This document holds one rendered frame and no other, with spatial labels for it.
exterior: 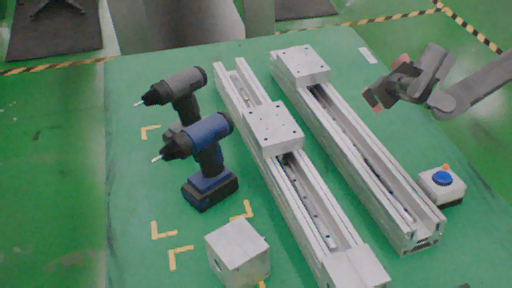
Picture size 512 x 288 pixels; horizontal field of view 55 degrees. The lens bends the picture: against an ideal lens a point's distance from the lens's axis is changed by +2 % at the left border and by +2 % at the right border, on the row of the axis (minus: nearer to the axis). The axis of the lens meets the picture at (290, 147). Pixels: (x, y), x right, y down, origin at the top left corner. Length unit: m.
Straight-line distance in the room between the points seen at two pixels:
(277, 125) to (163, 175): 0.32
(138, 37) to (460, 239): 1.89
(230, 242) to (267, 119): 0.37
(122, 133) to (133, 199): 0.27
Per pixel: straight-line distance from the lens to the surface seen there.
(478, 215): 1.21
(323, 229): 1.03
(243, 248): 0.96
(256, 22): 2.60
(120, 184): 1.28
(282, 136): 1.15
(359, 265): 0.94
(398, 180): 1.13
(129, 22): 2.53
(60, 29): 3.95
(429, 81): 1.05
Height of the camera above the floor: 1.63
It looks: 41 degrees down
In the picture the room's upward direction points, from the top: straight up
